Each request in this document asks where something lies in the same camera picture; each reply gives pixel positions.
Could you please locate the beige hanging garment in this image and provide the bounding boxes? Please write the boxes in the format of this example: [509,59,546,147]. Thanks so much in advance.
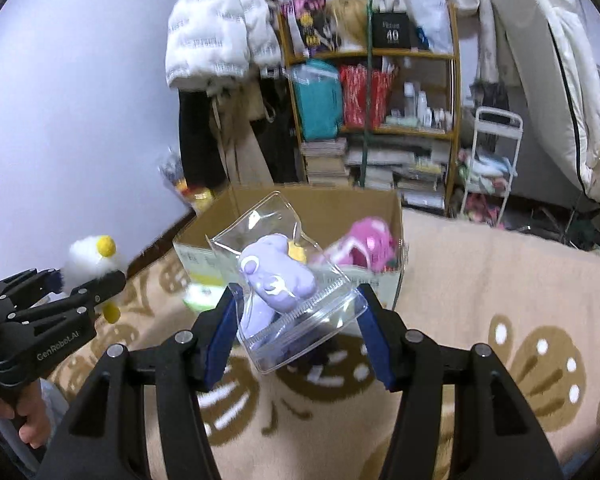
[210,80,276,186]

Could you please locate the black hanging coat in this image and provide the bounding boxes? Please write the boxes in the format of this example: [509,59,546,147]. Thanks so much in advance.
[179,87,228,186]

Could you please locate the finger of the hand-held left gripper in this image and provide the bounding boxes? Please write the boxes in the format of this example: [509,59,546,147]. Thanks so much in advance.
[0,269,63,311]
[7,270,127,328]

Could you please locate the pink soft things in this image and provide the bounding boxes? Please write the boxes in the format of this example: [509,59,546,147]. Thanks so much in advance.
[462,192,501,223]

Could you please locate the black box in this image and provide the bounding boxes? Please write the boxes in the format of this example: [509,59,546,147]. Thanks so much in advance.
[370,10,412,51]

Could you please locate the pale blue cloth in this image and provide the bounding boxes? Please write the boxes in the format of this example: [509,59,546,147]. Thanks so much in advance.
[462,155,513,181]

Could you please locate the white rolling cart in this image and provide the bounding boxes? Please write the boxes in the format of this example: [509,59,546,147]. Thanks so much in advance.
[452,106,524,226]

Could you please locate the white puffer jacket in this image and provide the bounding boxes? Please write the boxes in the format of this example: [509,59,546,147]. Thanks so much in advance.
[165,0,283,92]

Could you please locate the cream padded chair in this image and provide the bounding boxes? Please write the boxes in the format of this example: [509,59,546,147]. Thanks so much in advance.
[491,0,600,261]

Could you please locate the teal shopping bag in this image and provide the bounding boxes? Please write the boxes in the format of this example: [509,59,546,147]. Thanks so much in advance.
[290,59,343,141]

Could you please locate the person's left hand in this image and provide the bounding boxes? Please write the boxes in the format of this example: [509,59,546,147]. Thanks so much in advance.
[0,392,51,448]

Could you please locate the pile of books and papers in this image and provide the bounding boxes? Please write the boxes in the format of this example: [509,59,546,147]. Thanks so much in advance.
[345,137,453,208]

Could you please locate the stack of books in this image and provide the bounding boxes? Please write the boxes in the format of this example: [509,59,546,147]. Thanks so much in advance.
[300,137,351,186]

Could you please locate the white and yellow plush toy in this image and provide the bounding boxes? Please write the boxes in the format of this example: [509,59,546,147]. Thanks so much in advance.
[62,234,128,325]

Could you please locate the plastic bag of toys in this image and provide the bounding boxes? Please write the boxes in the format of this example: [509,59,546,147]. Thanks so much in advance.
[157,147,218,213]

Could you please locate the lavender plush toy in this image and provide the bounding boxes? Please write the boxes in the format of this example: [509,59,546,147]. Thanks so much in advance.
[236,234,315,361]

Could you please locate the pink plush toy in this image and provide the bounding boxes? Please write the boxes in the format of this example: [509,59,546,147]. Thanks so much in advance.
[310,216,398,273]

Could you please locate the wooden shelf unit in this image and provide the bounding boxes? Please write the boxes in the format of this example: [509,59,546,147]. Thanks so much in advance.
[275,2,462,217]

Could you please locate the cardboard box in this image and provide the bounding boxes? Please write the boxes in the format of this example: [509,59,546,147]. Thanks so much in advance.
[172,183,406,311]

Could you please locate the row of cosmetic bottles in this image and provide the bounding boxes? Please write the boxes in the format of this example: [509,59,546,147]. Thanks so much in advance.
[385,82,453,131]

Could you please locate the blonde wig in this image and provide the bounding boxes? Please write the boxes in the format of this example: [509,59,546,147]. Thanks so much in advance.
[325,0,368,52]

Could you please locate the clear plastic pouch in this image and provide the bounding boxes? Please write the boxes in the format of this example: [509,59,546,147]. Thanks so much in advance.
[205,191,368,375]

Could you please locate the green pole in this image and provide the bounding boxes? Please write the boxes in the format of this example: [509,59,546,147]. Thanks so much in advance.
[358,0,376,190]

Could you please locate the printed tote bag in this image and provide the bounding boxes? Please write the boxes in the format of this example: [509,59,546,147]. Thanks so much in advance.
[282,0,331,56]

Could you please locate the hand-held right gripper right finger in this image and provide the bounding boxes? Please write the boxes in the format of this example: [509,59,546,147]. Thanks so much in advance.
[356,284,563,480]

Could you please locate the white plastic bag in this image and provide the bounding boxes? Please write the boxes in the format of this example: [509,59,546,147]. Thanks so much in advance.
[412,0,453,53]

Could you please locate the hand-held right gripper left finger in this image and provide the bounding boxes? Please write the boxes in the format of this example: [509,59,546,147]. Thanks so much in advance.
[35,287,238,480]

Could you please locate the red patterned bag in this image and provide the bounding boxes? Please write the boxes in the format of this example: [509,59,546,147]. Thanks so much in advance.
[339,64,396,130]

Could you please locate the black hanging clothes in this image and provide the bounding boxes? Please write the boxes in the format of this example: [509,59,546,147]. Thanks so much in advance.
[250,67,301,183]

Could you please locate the small green box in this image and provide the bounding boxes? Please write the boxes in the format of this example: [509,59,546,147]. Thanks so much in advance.
[182,282,226,313]

